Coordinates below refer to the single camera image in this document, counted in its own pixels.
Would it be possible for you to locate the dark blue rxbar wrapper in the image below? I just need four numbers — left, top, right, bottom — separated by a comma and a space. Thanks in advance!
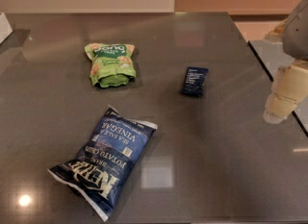
181, 66, 209, 97

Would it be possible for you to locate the white object at left edge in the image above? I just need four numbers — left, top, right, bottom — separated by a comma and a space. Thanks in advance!
0, 12, 13, 44

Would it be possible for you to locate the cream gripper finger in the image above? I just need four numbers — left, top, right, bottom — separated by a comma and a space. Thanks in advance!
263, 60, 308, 124

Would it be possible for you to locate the grey side table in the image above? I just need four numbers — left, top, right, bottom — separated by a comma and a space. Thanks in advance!
247, 38, 308, 136

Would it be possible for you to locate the blue Kettle chip bag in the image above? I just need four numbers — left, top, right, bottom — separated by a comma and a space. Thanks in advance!
48, 107, 157, 221

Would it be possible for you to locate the green snack bag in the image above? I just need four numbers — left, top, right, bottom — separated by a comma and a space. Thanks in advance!
85, 43, 136, 88

